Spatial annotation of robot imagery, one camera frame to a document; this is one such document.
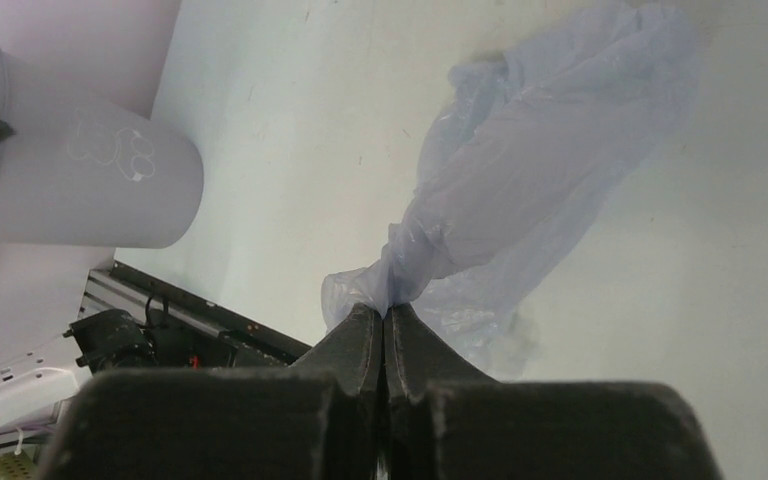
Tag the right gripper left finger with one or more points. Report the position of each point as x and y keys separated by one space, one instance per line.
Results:
x=315 y=419

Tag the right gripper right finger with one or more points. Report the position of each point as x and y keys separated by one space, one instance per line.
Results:
x=449 y=420

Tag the grey cylindrical trash bin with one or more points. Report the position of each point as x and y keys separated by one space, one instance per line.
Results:
x=80 y=170

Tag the light blue plastic trash bag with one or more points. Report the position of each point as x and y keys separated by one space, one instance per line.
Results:
x=514 y=171

